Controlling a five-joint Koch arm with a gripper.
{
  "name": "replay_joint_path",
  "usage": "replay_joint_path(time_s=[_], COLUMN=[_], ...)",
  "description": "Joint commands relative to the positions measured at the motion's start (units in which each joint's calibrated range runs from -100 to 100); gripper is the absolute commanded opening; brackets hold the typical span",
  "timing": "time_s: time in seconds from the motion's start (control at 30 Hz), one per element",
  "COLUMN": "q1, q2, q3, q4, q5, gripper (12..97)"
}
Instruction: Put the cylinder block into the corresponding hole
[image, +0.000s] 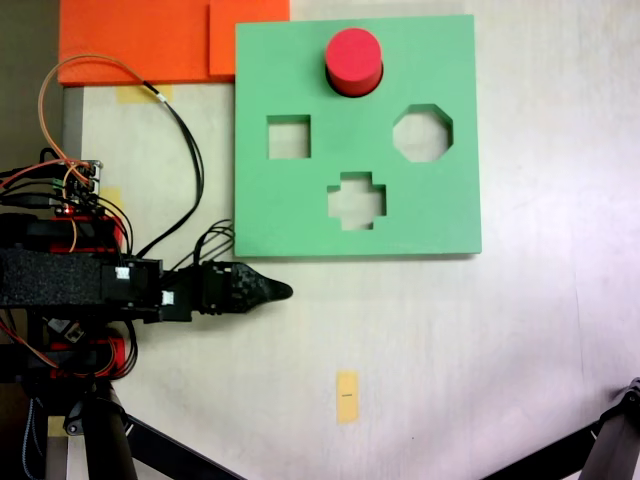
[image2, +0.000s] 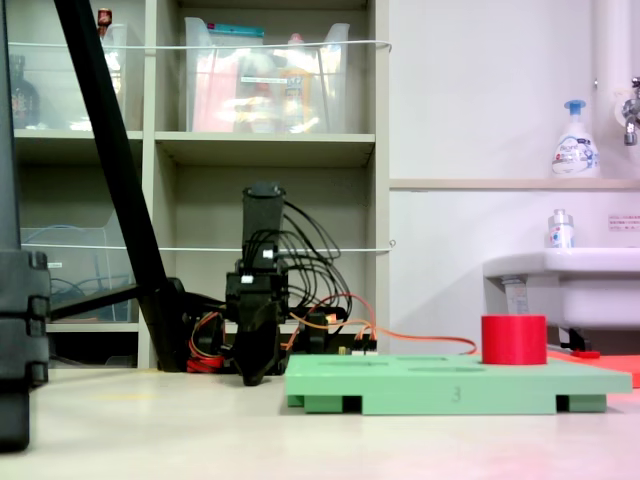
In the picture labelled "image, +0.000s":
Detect large orange foam slab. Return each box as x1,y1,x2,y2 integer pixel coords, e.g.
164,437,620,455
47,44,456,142
58,0,236,86

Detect notched black tripod leg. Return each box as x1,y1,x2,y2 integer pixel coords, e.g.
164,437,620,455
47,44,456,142
478,376,640,480

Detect yellow tape marker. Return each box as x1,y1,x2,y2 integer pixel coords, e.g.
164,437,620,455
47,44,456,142
335,370,361,426

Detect small orange foam block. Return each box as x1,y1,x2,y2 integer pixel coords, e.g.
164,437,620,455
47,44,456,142
208,0,292,78

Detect orange cable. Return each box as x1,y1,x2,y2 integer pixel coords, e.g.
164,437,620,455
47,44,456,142
38,54,151,169

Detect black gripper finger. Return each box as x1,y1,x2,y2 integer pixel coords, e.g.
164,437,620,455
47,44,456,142
233,292,294,316
233,262,294,297

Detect black twin cable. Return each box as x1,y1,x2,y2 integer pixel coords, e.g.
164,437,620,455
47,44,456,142
134,79,206,259

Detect black white braided cable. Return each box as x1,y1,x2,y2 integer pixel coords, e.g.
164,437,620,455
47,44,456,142
21,394,49,479

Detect circuit board with connectors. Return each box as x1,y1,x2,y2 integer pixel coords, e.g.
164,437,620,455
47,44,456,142
49,158,106,212

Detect black servo wire loops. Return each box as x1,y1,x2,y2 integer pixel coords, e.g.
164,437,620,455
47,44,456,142
192,218,236,267

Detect red cylinder block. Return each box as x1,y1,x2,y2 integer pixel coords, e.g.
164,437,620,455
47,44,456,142
324,28,385,98

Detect green shape sorter board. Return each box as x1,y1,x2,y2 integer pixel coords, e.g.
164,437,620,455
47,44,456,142
232,14,484,260

